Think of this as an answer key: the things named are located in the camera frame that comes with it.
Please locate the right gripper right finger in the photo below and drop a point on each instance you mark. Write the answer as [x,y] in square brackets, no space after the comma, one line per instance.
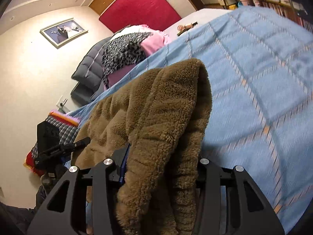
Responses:
[230,199]

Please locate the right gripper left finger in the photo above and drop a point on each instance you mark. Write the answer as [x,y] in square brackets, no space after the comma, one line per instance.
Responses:
[64,209]

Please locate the brown fleece pants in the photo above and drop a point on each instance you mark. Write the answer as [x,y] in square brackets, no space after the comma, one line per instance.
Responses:
[163,115]

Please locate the plaid pillow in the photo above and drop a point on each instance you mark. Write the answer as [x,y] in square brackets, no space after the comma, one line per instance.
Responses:
[61,134]

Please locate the grey upholstered headboard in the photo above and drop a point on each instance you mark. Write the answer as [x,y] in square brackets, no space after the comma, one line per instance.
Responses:
[89,75]

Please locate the framed wedding photo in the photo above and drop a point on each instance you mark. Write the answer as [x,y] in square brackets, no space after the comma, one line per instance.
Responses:
[63,32]

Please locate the leopard print blanket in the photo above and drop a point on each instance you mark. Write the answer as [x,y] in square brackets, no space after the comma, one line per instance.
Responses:
[123,51]

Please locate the blue patterned bed cover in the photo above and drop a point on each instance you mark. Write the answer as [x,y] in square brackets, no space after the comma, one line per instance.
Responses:
[260,70]

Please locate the pink quilt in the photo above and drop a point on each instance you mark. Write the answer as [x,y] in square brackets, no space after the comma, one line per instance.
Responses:
[157,40]

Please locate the red mattress against wardrobe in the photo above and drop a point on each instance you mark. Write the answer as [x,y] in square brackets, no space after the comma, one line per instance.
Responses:
[157,14]

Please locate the hair dryer on bed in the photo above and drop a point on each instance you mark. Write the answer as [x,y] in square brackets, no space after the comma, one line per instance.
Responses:
[184,28]

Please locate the white bed sheet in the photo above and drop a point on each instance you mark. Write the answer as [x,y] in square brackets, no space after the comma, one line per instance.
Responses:
[202,17]

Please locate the pink trash bin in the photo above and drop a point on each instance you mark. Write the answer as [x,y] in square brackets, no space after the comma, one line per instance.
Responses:
[243,3]

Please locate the wooden bookshelf with books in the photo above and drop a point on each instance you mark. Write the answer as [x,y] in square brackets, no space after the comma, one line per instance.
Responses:
[295,10]

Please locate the wall power socket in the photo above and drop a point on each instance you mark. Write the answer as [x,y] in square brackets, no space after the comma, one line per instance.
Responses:
[61,102]

